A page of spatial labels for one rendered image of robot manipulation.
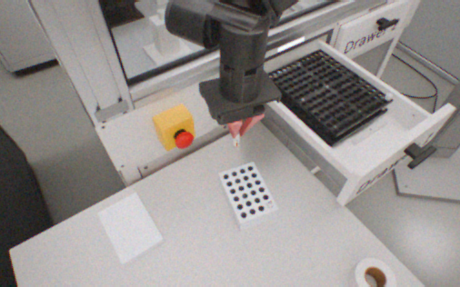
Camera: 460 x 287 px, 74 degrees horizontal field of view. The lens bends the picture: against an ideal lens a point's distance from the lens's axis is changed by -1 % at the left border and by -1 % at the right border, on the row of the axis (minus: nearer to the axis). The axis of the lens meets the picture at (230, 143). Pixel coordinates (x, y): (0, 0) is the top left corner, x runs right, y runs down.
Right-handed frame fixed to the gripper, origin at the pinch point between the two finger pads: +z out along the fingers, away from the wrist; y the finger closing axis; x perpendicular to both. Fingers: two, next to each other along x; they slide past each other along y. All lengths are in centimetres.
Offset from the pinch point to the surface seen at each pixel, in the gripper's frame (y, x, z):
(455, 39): -184, -76, 68
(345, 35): -41.4, -25.5, 6.4
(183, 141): 7.3, -8.7, 9.6
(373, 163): -20.9, 11.2, 4.3
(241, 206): -0.3, 4.3, 19.1
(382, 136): -34.7, 2.3, 13.2
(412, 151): -30.7, 11.0, 5.8
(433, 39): -183, -87, 75
